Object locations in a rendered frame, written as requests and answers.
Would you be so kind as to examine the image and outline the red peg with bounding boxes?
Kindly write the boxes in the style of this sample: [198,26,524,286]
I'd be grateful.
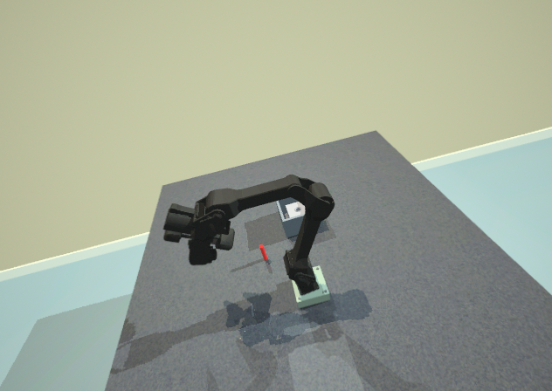
[259,244,267,260]

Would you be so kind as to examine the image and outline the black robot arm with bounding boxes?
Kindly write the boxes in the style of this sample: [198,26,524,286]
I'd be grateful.
[163,175,335,295]

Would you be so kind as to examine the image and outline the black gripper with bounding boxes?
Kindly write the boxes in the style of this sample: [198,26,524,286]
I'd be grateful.
[163,228,235,250]

